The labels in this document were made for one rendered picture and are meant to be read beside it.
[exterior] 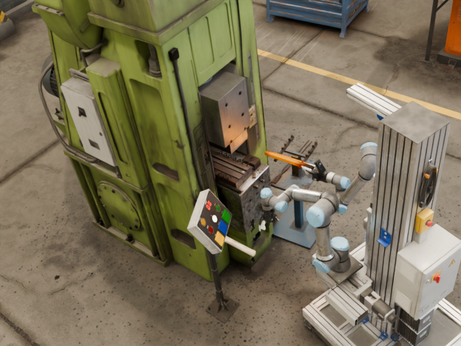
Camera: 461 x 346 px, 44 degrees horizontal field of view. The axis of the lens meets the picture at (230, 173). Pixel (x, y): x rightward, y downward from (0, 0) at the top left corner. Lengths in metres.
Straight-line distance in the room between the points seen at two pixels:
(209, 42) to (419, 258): 1.82
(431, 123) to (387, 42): 4.62
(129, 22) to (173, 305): 2.41
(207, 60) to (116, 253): 2.25
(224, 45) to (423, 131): 1.50
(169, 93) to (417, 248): 1.73
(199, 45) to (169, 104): 0.41
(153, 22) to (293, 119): 3.35
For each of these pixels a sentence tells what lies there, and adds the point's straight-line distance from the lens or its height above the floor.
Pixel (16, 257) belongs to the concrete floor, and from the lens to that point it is 5.62.
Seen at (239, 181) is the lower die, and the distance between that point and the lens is 4.21.
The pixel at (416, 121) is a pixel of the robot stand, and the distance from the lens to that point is 3.01.
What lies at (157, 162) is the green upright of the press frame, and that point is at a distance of 4.20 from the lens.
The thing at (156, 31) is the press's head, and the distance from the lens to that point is 3.23.
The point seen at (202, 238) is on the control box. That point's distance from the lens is 3.72.
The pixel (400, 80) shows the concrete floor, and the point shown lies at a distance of 6.88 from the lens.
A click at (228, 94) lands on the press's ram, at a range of 3.72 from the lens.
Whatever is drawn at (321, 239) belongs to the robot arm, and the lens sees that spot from 3.46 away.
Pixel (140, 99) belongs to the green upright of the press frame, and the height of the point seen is 1.73.
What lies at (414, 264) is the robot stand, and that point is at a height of 1.23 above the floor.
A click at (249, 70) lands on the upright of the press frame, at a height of 1.65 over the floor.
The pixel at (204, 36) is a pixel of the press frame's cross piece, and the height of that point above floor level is 2.13.
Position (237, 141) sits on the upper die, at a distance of 3.99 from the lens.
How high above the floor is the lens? 3.89
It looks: 43 degrees down
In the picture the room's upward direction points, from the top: 9 degrees counter-clockwise
